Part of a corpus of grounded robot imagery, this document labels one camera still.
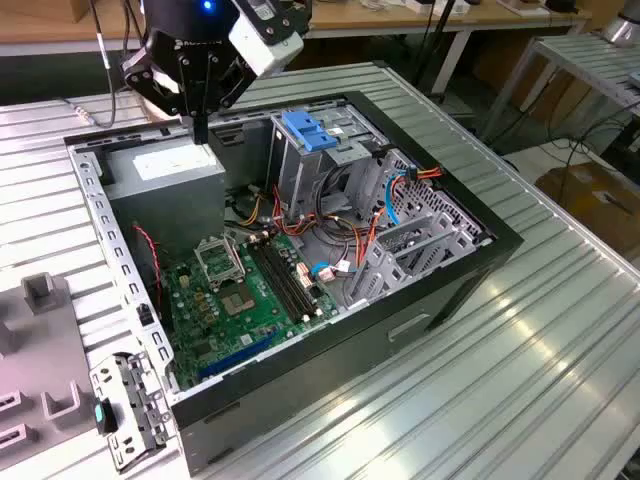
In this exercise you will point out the black latch with teal tab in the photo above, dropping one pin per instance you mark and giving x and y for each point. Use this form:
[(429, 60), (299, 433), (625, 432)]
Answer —
[(100, 415)]

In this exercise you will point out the grey metal disk bay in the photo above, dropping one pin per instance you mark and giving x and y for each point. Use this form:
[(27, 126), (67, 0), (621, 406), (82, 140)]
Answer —
[(385, 265)]

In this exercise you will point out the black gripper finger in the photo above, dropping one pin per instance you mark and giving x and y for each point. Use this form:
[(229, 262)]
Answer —
[(150, 80), (235, 85)]

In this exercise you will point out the black RAM slot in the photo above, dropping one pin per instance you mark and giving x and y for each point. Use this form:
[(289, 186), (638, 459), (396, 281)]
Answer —
[(281, 282), (295, 282), (288, 282), (274, 282)]

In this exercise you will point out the blue plastic drive latch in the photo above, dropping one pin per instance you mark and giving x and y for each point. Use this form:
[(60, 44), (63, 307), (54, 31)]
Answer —
[(310, 135)]

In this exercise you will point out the brown cardboard box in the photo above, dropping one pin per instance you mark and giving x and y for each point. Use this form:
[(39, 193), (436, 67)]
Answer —
[(590, 200)]

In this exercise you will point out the metal slat side table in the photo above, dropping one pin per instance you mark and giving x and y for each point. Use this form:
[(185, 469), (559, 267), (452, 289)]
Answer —
[(590, 60)]

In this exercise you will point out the green motherboard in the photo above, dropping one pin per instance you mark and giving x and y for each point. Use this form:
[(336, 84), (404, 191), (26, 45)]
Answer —
[(250, 325)]

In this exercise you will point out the grey parts rack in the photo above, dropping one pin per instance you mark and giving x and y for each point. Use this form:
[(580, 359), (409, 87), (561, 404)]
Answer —
[(45, 345)]

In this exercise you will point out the grey metal expansion bracket clamp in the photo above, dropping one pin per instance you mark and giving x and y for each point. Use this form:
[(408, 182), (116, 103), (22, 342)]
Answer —
[(140, 395)]

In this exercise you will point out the wooden desk with white frame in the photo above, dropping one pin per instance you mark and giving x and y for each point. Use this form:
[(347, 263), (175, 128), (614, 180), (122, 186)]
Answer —
[(50, 25)]

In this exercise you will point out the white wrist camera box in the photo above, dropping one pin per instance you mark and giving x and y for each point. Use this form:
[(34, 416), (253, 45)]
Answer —
[(267, 47)]

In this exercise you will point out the CPU socket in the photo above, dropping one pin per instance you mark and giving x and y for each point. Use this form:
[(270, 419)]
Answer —
[(237, 302)]

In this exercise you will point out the grey power supply unit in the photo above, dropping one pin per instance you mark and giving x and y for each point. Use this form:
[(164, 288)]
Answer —
[(165, 210)]

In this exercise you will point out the grey optical drive cage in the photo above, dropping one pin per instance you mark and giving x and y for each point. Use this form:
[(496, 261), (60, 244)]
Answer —
[(295, 170)]

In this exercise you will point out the blue expansion slot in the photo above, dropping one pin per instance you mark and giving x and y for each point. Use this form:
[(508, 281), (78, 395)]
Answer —
[(235, 359)]

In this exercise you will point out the black tripod stand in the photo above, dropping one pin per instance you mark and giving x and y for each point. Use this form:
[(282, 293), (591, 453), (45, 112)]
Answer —
[(431, 35)]

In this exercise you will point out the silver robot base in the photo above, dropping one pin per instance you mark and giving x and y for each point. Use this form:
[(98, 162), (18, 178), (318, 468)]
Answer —
[(622, 30)]

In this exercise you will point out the black open PC case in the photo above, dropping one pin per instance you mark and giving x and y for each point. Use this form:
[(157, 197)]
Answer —
[(320, 370)]

